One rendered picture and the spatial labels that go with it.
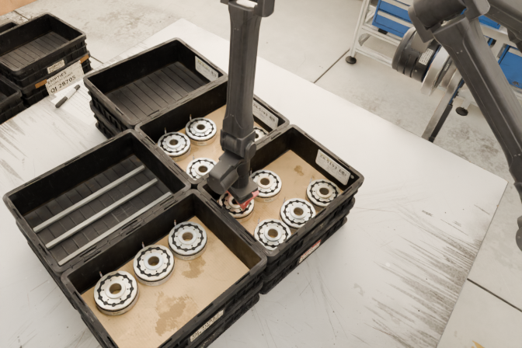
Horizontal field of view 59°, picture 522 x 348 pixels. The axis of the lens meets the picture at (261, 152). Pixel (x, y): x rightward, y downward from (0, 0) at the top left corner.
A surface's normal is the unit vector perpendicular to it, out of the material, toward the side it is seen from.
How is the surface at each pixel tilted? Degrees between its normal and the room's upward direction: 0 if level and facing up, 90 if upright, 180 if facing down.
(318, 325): 0
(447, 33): 88
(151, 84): 0
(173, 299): 0
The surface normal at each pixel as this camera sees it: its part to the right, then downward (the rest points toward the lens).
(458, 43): -0.62, 0.51
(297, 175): 0.08, -0.67
